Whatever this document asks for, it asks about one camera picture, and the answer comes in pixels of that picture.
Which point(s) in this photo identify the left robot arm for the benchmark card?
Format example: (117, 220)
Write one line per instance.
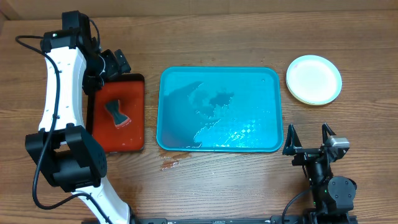
(64, 152)

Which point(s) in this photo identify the green plate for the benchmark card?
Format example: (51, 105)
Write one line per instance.
(328, 101)

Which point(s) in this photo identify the light blue plate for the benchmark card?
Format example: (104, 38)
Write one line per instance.
(314, 78)

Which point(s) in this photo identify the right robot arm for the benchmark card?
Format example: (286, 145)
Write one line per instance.
(333, 196)

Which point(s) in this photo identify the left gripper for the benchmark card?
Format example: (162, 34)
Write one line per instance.
(114, 65)

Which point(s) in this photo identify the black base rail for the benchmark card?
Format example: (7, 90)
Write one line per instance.
(276, 219)

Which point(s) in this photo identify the blue plastic tray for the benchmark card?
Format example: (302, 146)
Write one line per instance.
(219, 109)

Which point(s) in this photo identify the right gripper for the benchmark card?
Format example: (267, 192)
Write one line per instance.
(292, 146)

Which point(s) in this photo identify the red and black tray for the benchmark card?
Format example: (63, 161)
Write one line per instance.
(129, 89)

